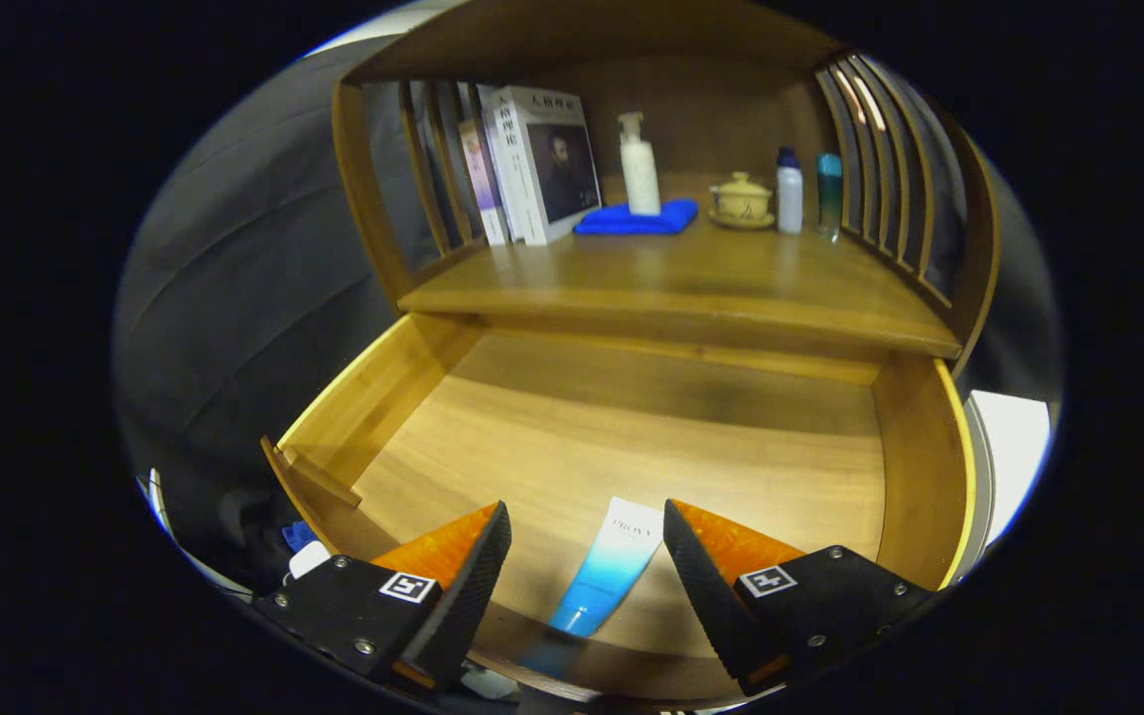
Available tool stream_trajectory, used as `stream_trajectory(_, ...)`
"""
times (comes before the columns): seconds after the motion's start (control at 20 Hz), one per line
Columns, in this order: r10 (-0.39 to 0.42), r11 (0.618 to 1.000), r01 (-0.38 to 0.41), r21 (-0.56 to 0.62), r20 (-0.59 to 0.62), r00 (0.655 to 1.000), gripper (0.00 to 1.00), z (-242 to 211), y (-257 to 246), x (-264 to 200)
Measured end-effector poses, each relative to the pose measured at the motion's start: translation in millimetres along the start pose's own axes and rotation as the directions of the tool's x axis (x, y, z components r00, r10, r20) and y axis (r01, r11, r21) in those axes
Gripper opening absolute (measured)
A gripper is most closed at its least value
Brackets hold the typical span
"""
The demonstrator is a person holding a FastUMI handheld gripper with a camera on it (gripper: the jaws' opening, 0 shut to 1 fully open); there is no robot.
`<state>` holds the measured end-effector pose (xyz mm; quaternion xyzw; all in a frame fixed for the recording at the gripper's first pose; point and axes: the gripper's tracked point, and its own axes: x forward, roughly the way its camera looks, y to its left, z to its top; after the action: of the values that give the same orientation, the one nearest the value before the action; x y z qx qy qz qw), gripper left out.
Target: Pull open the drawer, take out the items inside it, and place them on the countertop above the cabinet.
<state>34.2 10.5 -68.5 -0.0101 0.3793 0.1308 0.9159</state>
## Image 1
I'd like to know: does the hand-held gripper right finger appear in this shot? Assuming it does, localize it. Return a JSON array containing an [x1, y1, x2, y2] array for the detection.
[[662, 499, 935, 696]]

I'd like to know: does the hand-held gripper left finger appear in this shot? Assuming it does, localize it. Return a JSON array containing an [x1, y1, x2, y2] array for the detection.
[[252, 500, 513, 694]]

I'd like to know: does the blue white cosmetic tube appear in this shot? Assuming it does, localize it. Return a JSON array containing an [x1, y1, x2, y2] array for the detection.
[[522, 496, 665, 676]]

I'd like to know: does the wooden drawer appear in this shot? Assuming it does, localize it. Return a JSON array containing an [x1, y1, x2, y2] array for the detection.
[[261, 310, 978, 706]]

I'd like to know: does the wooden countertop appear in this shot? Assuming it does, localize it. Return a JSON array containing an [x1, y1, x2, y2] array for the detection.
[[398, 214, 962, 360]]

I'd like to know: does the grey drawer unit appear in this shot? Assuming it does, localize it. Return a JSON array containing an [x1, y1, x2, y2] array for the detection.
[[959, 389, 1055, 552]]

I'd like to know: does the wooden cabinet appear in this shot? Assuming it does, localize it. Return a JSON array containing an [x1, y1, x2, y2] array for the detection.
[[331, 0, 1002, 378]]

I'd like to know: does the small white device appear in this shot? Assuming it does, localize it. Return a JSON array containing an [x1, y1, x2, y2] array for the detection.
[[286, 540, 333, 582]]

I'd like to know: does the blue folded cloth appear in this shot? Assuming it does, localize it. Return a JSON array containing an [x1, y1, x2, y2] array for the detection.
[[573, 199, 699, 236]]

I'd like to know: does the beige lidded teacup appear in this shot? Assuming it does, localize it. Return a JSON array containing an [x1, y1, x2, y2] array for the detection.
[[711, 172, 774, 219]]

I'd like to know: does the white bottle with blue cap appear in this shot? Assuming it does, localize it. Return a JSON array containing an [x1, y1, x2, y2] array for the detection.
[[777, 146, 804, 235]]

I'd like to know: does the thin purple book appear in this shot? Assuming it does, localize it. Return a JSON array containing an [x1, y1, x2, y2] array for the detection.
[[458, 119, 510, 247]]

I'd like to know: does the clear teal bottle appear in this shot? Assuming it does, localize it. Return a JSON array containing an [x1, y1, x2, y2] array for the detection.
[[816, 153, 844, 242]]

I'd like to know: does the white pump bottle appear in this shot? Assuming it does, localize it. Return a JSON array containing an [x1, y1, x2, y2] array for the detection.
[[618, 111, 662, 216]]

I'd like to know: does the thick white portrait book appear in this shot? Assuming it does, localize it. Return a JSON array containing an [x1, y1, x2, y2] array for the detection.
[[488, 85, 604, 246]]

